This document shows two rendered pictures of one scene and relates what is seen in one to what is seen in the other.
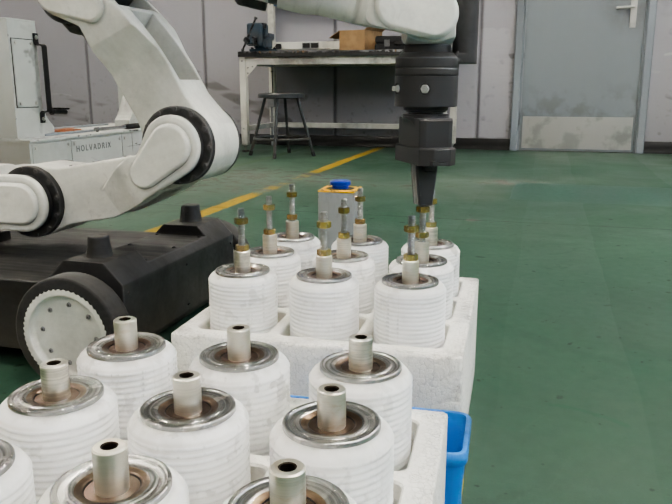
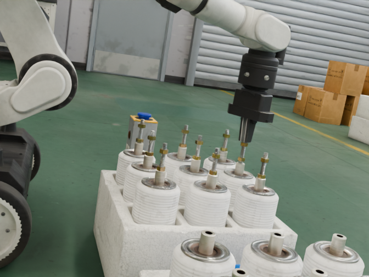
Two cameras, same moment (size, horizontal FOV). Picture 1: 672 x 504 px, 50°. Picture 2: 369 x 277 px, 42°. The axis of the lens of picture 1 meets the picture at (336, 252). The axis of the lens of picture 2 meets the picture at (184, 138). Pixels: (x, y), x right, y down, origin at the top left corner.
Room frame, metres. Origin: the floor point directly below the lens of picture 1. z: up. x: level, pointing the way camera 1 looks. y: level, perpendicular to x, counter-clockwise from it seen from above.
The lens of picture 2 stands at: (0.14, 0.62, 0.55)
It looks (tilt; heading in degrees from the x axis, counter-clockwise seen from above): 11 degrees down; 328
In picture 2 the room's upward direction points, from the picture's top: 9 degrees clockwise
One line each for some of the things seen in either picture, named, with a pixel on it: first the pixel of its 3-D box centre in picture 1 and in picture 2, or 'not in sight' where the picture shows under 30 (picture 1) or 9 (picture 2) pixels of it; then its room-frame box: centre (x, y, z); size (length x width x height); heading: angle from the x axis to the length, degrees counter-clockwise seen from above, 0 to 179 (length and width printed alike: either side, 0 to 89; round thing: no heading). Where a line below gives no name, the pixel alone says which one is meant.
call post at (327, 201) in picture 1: (339, 269); (135, 170); (1.36, -0.01, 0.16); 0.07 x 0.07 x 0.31; 76
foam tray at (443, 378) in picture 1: (343, 356); (183, 232); (1.06, -0.01, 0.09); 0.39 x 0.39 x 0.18; 76
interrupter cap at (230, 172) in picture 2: (421, 261); (238, 174); (1.04, -0.13, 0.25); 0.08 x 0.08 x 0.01
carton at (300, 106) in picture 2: not in sight; (313, 101); (3.72, -3.16, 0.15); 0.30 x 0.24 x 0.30; 73
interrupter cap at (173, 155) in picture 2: (359, 240); (180, 157); (1.18, -0.04, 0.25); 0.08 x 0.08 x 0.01
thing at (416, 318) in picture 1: (408, 346); (251, 227); (0.92, -0.10, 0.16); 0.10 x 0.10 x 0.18
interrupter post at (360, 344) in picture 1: (360, 353); (337, 245); (0.62, -0.02, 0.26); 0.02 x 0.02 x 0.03
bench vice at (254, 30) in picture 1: (258, 35); not in sight; (5.65, 0.58, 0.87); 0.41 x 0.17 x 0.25; 164
